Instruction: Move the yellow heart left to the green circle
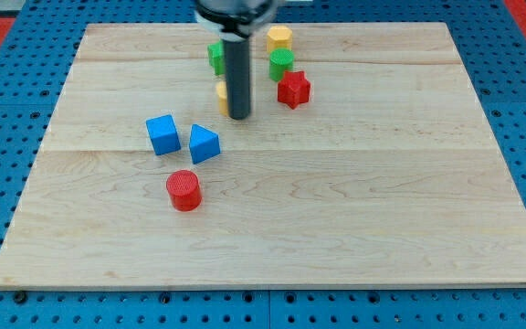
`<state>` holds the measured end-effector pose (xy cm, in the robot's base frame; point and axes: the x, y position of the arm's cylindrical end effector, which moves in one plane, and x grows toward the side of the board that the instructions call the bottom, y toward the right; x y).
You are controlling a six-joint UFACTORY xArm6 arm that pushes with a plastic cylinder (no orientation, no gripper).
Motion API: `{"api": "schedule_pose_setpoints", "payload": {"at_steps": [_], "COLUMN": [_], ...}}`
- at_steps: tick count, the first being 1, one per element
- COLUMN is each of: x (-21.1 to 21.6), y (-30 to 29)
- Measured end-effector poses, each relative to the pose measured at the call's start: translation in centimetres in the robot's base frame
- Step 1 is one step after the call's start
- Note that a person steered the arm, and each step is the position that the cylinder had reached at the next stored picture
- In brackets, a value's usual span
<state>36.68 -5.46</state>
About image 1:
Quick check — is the green cylinder block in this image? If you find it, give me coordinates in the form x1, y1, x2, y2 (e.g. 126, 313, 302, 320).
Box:
268, 48, 295, 82

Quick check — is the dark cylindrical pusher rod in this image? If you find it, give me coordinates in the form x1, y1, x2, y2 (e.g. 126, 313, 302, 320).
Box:
223, 39, 251, 120

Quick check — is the red cylinder block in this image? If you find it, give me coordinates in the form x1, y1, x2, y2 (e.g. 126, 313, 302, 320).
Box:
165, 170, 202, 212

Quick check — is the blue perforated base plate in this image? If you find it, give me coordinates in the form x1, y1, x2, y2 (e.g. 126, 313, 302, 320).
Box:
0, 0, 526, 328

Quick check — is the blue cube block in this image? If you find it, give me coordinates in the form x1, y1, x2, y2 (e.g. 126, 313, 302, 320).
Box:
146, 114, 181, 155

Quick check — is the red star block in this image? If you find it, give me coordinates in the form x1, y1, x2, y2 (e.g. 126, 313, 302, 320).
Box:
277, 70, 311, 110

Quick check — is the green cube block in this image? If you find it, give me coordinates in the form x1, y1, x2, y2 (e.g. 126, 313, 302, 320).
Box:
207, 41, 225, 76

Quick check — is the wooden board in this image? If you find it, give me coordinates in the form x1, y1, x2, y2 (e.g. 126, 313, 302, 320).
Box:
0, 23, 526, 291

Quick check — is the yellow hexagon block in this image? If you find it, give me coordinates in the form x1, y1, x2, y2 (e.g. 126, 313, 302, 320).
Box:
266, 26, 293, 54

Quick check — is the yellow heart block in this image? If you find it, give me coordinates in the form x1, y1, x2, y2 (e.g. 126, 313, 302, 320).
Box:
216, 80, 229, 117

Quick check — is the blue triangle block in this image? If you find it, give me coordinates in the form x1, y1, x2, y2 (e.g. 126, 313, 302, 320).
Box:
189, 124, 221, 165

